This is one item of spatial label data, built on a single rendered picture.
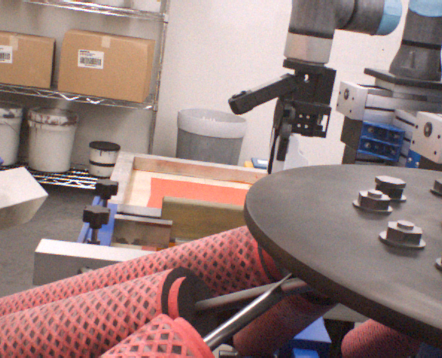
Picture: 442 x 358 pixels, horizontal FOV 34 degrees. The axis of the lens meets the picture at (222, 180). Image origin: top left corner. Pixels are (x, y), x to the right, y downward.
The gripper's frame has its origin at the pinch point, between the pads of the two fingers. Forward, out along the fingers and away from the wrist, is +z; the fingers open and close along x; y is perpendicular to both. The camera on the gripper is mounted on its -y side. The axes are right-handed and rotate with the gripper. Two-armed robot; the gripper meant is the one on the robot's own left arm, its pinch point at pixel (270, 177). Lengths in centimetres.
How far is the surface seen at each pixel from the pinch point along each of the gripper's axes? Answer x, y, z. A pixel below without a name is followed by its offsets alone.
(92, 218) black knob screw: -12.0, -28.3, 7.4
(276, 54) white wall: 368, 55, 1
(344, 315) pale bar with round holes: -26.0, 9.2, 12.2
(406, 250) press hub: -88, -9, -18
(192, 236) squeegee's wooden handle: -0.9, -11.8, 12.0
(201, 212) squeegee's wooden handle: -1.0, -10.9, 7.5
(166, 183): 49, -16, 16
